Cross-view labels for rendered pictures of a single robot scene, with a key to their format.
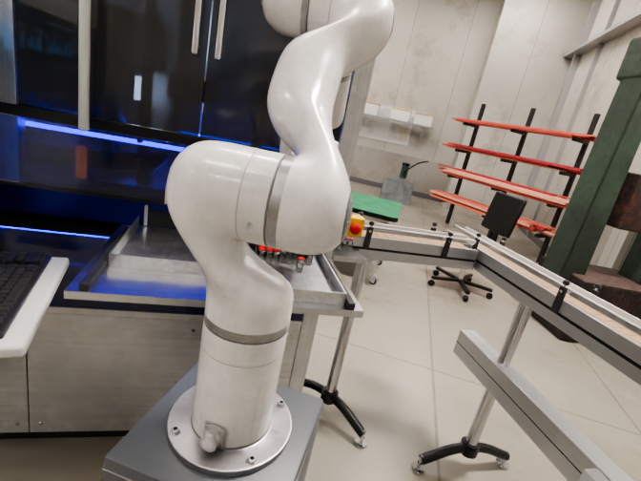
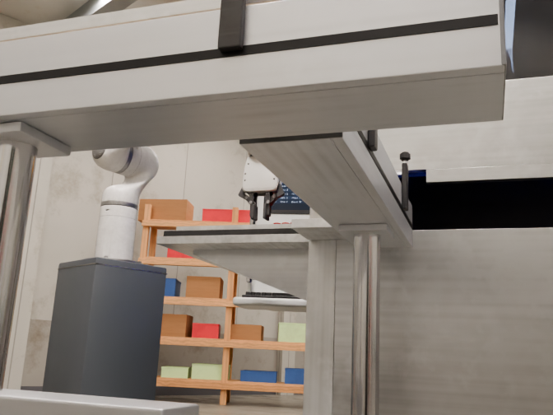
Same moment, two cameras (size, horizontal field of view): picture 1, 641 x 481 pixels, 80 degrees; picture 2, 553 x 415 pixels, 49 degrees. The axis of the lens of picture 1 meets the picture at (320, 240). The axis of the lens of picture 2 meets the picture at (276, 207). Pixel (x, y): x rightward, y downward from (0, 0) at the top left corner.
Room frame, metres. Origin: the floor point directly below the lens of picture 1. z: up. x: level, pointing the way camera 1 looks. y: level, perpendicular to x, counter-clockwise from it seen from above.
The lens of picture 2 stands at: (2.04, -1.21, 0.60)
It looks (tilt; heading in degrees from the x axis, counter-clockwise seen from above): 14 degrees up; 126
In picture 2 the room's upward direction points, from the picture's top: 3 degrees clockwise
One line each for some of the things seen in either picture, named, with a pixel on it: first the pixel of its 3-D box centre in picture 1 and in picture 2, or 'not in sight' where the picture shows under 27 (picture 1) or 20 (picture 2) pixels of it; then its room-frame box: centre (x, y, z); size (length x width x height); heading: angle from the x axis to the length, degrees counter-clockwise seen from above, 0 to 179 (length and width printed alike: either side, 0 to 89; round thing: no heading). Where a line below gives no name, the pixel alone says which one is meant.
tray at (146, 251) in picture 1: (172, 242); not in sight; (1.07, 0.43, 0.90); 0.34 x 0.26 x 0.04; 16
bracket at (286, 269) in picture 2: not in sight; (254, 275); (1.11, 0.01, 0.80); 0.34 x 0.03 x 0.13; 16
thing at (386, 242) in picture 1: (401, 240); (351, 165); (1.56, -0.33, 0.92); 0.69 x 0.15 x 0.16; 106
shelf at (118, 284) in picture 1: (229, 265); (290, 262); (1.05, 0.25, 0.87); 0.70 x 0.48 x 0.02; 106
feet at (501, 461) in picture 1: (465, 454); not in sight; (1.38, -0.82, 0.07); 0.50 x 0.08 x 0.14; 106
